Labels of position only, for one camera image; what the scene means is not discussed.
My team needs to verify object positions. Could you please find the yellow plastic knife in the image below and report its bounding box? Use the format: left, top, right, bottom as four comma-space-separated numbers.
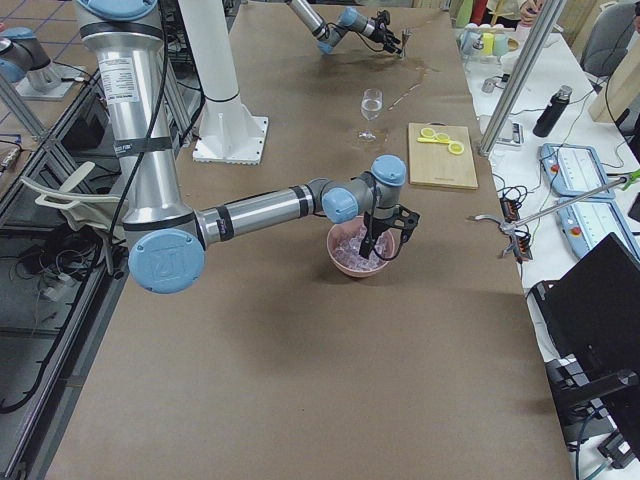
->
417, 137, 452, 145

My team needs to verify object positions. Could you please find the aluminium frame post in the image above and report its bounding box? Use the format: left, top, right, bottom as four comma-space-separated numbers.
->
478, 0, 567, 157

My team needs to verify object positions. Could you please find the blue teach pendant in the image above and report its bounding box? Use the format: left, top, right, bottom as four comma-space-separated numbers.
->
539, 143, 609, 197
556, 199, 639, 259

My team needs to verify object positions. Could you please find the grey office chair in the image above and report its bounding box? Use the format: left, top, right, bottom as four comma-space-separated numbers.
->
580, 1, 635, 77

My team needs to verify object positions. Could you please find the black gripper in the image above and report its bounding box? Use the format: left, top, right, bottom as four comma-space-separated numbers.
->
360, 204, 408, 261
368, 13, 401, 54

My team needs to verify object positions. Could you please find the bamboo cutting board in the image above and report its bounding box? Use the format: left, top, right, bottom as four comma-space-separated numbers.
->
407, 123, 478, 190

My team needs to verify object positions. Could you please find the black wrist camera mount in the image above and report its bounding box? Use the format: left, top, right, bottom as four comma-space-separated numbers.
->
392, 204, 420, 245

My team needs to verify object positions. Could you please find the blue teach pendant near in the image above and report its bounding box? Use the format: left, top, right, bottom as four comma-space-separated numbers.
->
556, 199, 639, 259

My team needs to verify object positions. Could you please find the steel double jigger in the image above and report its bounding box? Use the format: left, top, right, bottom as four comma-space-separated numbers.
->
397, 28, 413, 59

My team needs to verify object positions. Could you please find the metal reacher grabber tool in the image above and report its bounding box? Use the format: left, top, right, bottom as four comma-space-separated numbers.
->
468, 170, 639, 258

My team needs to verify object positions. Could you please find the blue teach pendant far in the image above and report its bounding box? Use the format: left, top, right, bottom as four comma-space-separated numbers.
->
539, 143, 609, 197

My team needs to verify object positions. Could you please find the clear wine glass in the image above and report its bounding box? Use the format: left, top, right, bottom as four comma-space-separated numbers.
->
359, 88, 383, 141

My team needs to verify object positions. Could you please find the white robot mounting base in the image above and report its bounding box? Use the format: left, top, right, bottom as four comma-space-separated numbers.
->
179, 0, 269, 165

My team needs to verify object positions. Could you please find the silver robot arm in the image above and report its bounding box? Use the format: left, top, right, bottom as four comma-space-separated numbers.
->
285, 0, 403, 55
75, 1, 417, 294

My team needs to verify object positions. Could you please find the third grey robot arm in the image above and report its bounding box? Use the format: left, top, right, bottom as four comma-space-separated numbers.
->
1, 27, 71, 101

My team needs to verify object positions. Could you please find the lemon slice far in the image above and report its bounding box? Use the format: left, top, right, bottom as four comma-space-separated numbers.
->
447, 142, 465, 155

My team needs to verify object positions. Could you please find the black monitor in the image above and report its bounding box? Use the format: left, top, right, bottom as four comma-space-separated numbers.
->
533, 233, 639, 452

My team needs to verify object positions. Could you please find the clear ice cubes pile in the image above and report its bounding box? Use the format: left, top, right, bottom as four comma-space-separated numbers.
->
332, 226, 388, 273

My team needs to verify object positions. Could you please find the black water bottle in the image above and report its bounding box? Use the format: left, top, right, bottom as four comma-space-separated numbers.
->
532, 85, 573, 138

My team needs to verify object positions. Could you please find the lemon slice near handle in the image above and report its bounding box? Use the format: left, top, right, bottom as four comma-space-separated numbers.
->
420, 127, 437, 140

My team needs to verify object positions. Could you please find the pink bowl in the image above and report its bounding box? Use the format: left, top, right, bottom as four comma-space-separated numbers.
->
326, 216, 396, 278

